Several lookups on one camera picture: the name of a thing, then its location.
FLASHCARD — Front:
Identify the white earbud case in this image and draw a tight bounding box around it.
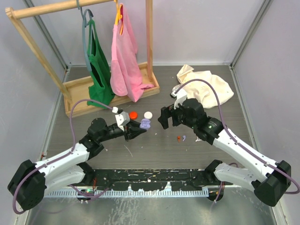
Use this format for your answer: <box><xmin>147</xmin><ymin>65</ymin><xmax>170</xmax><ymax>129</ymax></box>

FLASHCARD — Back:
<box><xmin>144</xmin><ymin>111</ymin><xmax>153</xmax><ymax>120</ymax></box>

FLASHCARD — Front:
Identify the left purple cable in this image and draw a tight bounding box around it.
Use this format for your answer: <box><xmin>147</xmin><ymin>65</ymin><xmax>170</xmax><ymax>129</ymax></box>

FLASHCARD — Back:
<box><xmin>13</xmin><ymin>98</ymin><xmax>120</xmax><ymax>214</ymax></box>

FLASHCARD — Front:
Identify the lilac earbud case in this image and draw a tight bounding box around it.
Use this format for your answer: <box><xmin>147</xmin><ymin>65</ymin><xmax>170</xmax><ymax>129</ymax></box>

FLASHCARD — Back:
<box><xmin>140</xmin><ymin>119</ymin><xmax>151</xmax><ymax>130</ymax></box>

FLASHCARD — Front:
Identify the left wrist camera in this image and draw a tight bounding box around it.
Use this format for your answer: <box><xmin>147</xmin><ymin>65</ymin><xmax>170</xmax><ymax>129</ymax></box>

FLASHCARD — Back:
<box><xmin>115</xmin><ymin>112</ymin><xmax>130</xmax><ymax>131</ymax></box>

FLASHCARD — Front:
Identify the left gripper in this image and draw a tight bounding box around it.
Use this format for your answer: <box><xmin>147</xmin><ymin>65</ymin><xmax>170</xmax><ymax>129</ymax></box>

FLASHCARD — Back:
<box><xmin>98</xmin><ymin>118</ymin><xmax>146</xmax><ymax>142</ymax></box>

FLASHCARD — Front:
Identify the green t-shirt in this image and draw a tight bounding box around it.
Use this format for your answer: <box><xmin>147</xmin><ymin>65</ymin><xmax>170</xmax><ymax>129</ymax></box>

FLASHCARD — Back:
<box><xmin>87</xmin><ymin>19</ymin><xmax>115</xmax><ymax>105</ymax></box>

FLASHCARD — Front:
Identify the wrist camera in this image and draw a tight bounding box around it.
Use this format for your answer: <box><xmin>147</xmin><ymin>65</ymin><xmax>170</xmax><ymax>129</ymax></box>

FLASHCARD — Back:
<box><xmin>170</xmin><ymin>89</ymin><xmax>187</xmax><ymax>109</ymax></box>
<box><xmin>115</xmin><ymin>112</ymin><xmax>130</xmax><ymax>131</ymax></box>

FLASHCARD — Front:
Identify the cream satin cloth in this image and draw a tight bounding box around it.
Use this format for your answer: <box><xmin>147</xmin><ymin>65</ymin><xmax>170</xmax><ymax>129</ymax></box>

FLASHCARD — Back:
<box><xmin>172</xmin><ymin>64</ymin><xmax>234</xmax><ymax>109</ymax></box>

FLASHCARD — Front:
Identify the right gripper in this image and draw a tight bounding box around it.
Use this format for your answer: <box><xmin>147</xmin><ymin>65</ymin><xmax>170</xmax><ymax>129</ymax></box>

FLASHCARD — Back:
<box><xmin>158</xmin><ymin>102</ymin><xmax>196</xmax><ymax>129</ymax></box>

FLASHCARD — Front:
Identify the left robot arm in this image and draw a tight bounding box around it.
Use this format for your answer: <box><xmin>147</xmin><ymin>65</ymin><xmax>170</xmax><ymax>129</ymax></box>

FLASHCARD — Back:
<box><xmin>7</xmin><ymin>118</ymin><xmax>146</xmax><ymax>214</ymax></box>

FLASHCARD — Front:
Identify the slotted cable duct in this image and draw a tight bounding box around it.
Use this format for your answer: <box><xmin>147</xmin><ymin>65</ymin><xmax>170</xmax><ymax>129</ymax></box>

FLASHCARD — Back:
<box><xmin>46</xmin><ymin>186</ymin><xmax>209</xmax><ymax>198</ymax></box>

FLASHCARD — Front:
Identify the grey blue hanger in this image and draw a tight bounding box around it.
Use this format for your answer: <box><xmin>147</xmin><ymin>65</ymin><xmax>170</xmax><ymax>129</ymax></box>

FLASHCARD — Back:
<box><xmin>76</xmin><ymin>0</ymin><xmax>93</xmax><ymax>72</ymax></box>

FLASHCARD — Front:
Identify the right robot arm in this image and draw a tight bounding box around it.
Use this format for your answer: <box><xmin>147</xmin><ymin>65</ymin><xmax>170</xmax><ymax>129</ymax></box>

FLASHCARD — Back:
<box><xmin>158</xmin><ymin>98</ymin><xmax>291</xmax><ymax>207</ymax></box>

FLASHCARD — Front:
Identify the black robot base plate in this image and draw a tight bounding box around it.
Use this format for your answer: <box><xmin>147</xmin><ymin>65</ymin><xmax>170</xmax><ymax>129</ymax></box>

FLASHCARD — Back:
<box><xmin>77</xmin><ymin>159</ymin><xmax>225</xmax><ymax>204</ymax></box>

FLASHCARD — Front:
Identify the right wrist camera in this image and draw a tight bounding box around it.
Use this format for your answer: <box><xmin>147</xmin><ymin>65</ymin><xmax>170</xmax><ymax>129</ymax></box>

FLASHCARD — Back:
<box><xmin>170</xmin><ymin>89</ymin><xmax>187</xmax><ymax>109</ymax></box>

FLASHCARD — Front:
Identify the pink t-shirt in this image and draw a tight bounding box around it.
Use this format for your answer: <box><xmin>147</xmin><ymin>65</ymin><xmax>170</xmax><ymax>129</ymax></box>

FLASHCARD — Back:
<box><xmin>110</xmin><ymin>4</ymin><xmax>154</xmax><ymax>102</ymax></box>

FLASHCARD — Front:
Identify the orange yellow hanger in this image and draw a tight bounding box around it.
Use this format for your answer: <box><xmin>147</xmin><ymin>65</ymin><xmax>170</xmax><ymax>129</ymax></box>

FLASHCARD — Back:
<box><xmin>114</xmin><ymin>0</ymin><xmax>124</xmax><ymax>35</ymax></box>

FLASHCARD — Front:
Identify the wooden clothes rack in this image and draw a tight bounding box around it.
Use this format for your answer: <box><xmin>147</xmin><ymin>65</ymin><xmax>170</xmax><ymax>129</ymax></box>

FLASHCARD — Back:
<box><xmin>5</xmin><ymin>0</ymin><xmax>160</xmax><ymax>117</ymax></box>

